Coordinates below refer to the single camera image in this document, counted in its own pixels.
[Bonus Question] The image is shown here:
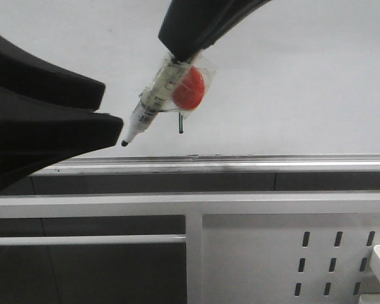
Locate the white whiteboard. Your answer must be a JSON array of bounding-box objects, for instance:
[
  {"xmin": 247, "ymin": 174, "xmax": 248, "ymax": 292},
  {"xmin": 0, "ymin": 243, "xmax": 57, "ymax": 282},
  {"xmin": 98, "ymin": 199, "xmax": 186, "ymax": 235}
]
[{"xmin": 0, "ymin": 1, "xmax": 380, "ymax": 158}]

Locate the white perforated metal panel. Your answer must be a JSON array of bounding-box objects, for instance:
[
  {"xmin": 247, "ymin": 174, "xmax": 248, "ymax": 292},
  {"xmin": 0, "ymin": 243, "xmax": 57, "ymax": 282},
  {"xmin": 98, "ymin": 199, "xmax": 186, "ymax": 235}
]
[{"xmin": 202, "ymin": 213, "xmax": 380, "ymax": 303}]

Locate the white whiteboard marker pen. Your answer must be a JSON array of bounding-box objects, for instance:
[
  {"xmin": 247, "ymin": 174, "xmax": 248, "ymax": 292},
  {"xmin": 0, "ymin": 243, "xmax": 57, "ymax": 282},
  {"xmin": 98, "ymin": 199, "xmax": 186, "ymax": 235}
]
[{"xmin": 121, "ymin": 53, "xmax": 198, "ymax": 147}]

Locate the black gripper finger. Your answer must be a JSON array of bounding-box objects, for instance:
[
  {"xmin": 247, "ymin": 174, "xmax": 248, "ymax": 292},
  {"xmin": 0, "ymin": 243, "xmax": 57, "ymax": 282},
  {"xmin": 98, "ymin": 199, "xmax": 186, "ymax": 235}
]
[
  {"xmin": 158, "ymin": 0, "xmax": 250, "ymax": 61},
  {"xmin": 0, "ymin": 87, "xmax": 124, "ymax": 191},
  {"xmin": 0, "ymin": 35, "xmax": 106, "ymax": 111},
  {"xmin": 193, "ymin": 0, "xmax": 269, "ymax": 51}
]

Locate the white metal frame rack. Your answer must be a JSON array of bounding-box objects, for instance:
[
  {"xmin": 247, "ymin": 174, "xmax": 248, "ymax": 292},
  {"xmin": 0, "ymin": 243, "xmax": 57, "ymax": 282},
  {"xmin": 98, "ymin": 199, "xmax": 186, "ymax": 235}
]
[{"xmin": 0, "ymin": 192, "xmax": 380, "ymax": 303}]

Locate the red magnet taped to marker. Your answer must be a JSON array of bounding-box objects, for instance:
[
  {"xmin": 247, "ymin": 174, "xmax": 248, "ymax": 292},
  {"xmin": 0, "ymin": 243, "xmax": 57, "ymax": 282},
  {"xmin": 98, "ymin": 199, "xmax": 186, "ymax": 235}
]
[{"xmin": 162, "ymin": 55, "xmax": 217, "ymax": 118}]

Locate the aluminium whiteboard tray rail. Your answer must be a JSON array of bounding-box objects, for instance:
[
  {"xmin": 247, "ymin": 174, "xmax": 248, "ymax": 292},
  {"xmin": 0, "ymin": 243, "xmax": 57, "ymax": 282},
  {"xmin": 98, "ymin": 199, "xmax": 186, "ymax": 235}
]
[{"xmin": 32, "ymin": 155, "xmax": 380, "ymax": 177}]

